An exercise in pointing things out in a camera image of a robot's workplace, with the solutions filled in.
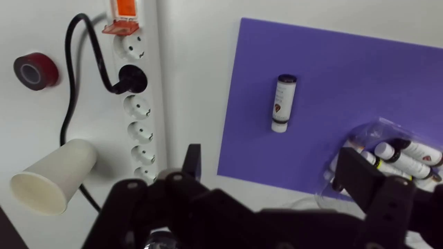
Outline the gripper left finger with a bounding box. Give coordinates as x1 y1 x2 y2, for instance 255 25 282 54
81 144 257 249

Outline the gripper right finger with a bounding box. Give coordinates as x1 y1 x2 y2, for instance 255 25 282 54
332 148 443 249

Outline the white power strip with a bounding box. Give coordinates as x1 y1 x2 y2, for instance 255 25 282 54
102 0 167 184

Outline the small white bottle black cap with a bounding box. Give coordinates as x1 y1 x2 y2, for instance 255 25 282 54
271 74 297 133
390 138 443 167

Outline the black cable with plug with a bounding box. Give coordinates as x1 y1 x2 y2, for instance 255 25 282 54
60 13 148 212

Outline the white paper cup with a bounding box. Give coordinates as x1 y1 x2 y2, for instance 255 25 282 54
10 138 98 216

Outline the dark red tape roll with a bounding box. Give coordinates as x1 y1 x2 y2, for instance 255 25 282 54
13 52 59 91

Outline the purple mat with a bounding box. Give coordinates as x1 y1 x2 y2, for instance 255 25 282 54
217 17 443 202

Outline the small white bottle yellow band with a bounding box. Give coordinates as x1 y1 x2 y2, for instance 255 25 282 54
361 150 413 181

